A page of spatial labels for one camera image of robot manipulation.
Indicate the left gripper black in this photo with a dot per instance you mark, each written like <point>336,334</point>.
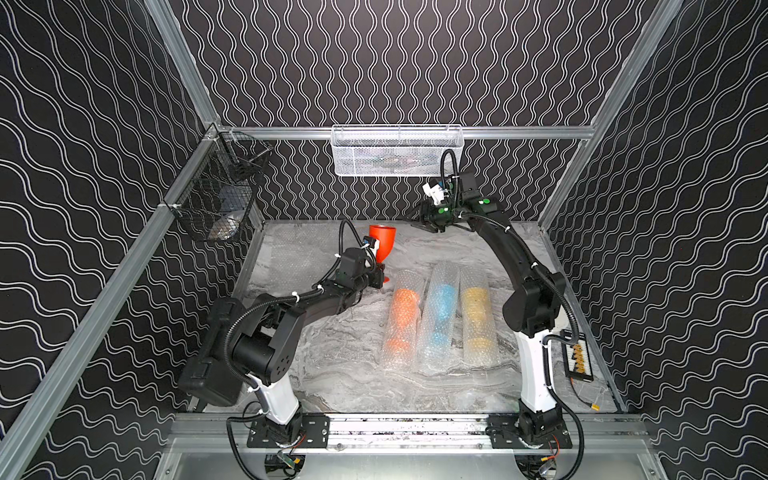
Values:
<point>372,269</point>

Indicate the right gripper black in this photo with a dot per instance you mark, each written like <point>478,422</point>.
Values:
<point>426,214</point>

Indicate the red wine glass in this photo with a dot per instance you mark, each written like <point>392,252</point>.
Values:
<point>383,238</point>

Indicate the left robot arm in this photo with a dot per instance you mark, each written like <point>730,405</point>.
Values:
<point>259,345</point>

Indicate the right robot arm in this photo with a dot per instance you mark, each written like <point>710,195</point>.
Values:
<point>536,311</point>

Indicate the orange glass in bubble wrap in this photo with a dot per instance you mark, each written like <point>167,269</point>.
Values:
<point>400,339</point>

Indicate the blue glass in bubble wrap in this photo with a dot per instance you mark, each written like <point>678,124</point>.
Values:
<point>436,327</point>

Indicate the yellow glass in bubble wrap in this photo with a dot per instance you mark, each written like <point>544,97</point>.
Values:
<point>480,342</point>

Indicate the black plastic case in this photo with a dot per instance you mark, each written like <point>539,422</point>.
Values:
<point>205,375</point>

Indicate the black box with orange parts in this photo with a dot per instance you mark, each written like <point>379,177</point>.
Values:
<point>577,360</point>

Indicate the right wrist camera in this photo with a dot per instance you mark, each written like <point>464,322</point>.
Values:
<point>434,192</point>

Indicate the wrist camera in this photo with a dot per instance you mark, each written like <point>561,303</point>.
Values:
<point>434,192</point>
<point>371,244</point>

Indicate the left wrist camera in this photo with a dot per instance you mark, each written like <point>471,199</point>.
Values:
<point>371,244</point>

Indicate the white wire basket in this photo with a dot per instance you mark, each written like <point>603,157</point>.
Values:
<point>393,150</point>

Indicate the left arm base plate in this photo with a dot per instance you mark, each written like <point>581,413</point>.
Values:
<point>306,430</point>

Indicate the black wire basket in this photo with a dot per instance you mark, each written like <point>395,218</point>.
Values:
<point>218,202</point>

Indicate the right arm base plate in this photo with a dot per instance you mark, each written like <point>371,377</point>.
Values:
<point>528,431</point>

